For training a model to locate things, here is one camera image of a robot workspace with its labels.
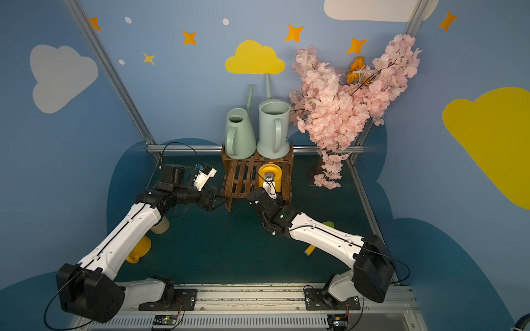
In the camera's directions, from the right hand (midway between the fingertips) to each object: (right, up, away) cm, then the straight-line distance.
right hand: (269, 190), depth 81 cm
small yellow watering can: (+1, +9, +1) cm, 9 cm away
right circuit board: (+25, -46, -9) cm, 53 cm away
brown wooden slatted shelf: (-13, +5, +13) cm, 19 cm away
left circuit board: (-37, -46, -9) cm, 59 cm away
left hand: (-19, 0, -3) cm, 19 cm away
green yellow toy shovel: (+18, -25, +5) cm, 31 cm away
